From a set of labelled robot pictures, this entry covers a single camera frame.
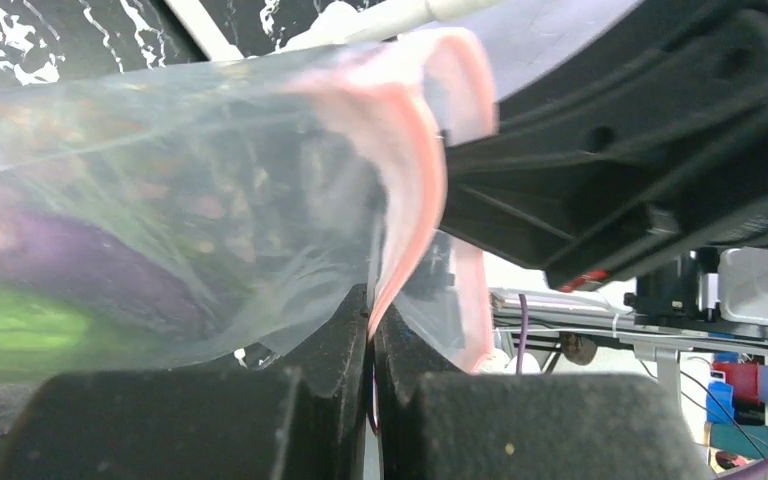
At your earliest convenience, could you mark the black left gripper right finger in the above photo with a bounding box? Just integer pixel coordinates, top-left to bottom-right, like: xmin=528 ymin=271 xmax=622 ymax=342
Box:
xmin=374 ymin=310 xmax=712 ymax=480

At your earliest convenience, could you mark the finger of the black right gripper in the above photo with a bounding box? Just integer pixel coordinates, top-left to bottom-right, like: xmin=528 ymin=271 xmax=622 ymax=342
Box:
xmin=446 ymin=1 xmax=768 ymax=219
xmin=443 ymin=123 xmax=768 ymax=290

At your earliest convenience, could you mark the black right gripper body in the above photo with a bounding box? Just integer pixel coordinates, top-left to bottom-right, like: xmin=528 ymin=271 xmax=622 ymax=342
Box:
xmin=623 ymin=247 xmax=768 ymax=332

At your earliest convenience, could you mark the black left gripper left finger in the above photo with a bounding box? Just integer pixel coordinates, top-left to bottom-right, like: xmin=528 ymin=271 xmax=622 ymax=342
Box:
xmin=0 ymin=285 xmax=368 ymax=479

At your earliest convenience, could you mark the clear zip top bag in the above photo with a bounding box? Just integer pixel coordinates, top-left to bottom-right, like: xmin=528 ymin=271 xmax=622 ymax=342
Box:
xmin=0 ymin=28 xmax=497 ymax=370

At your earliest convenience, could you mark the green leafy vegetable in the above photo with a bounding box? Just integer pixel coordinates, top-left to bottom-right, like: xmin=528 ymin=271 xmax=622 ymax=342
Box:
xmin=0 ymin=287 xmax=156 ymax=383

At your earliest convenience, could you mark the purple eggplant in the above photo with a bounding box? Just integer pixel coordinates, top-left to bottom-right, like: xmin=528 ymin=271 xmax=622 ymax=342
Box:
xmin=0 ymin=208 xmax=222 ymax=339

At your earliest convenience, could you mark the aluminium rail frame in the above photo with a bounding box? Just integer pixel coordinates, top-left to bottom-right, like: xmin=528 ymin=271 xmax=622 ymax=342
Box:
xmin=489 ymin=284 xmax=768 ymax=372

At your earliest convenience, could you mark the white pvc pipe frame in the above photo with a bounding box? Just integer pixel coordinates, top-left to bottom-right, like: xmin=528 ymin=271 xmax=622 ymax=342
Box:
xmin=166 ymin=0 xmax=498 ymax=62

